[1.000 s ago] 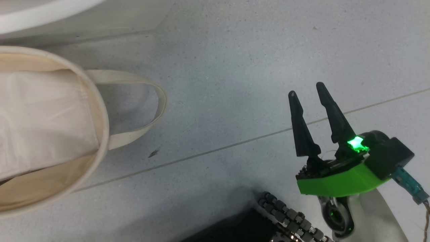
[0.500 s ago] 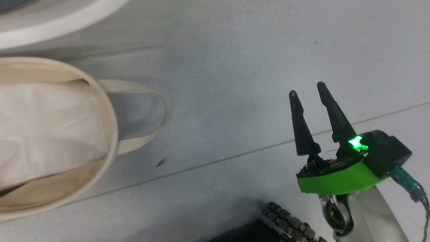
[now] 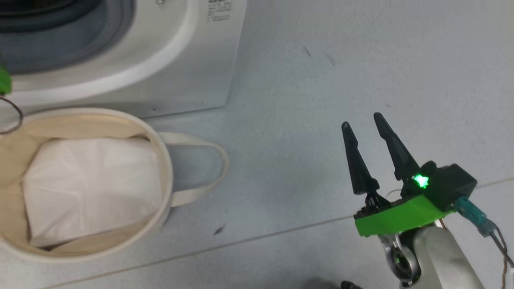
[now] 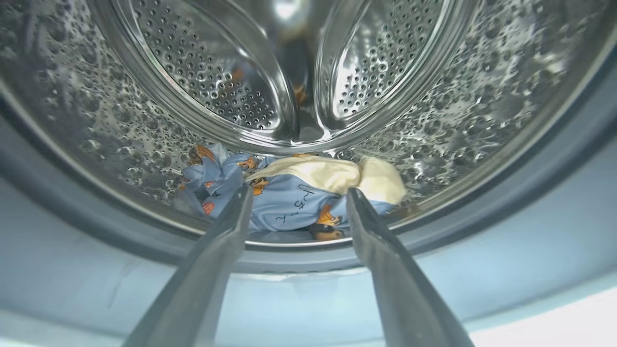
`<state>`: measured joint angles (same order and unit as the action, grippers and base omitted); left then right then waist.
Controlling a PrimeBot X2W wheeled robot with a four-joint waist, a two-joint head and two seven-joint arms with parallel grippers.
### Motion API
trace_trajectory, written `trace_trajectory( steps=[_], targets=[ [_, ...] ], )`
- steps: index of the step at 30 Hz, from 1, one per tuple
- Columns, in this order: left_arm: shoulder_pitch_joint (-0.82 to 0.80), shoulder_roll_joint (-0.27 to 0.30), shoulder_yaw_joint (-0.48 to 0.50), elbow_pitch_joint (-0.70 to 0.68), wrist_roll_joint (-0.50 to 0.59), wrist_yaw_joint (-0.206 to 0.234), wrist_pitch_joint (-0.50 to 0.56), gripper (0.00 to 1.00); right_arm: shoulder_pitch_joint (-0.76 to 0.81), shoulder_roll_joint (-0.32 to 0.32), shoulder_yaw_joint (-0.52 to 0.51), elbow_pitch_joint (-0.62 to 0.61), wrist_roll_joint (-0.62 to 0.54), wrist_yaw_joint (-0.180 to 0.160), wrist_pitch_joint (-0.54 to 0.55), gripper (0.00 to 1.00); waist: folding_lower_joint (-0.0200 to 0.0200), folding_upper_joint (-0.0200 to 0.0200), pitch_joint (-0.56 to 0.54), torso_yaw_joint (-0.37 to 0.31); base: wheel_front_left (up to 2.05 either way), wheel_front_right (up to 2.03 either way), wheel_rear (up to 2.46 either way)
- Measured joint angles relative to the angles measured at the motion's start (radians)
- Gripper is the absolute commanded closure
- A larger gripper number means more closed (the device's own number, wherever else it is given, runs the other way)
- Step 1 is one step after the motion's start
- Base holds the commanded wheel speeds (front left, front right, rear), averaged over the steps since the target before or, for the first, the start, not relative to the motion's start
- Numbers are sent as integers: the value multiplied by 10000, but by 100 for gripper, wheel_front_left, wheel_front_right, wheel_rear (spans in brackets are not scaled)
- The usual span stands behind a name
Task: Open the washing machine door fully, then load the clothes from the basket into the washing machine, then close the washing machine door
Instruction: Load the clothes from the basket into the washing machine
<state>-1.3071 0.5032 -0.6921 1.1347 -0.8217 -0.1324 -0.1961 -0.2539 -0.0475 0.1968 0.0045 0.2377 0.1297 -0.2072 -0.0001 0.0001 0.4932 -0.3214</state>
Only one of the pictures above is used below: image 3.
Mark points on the black printed text label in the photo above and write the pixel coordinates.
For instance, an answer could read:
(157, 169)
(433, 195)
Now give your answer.
(219, 10)

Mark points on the white front-load washing machine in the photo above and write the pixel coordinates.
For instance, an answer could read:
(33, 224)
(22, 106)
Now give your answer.
(192, 60)

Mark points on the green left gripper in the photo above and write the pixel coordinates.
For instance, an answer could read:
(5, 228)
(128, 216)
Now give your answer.
(5, 82)

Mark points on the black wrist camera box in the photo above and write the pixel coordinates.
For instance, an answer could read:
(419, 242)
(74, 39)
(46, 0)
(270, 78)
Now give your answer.
(449, 182)

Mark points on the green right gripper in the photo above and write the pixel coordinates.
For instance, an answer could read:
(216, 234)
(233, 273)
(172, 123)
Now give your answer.
(397, 218)

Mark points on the white plastic bag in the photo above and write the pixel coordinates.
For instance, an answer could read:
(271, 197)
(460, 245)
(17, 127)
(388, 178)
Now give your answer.
(92, 188)

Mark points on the cream canvas laundry basket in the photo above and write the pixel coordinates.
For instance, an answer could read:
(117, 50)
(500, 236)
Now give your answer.
(24, 249)

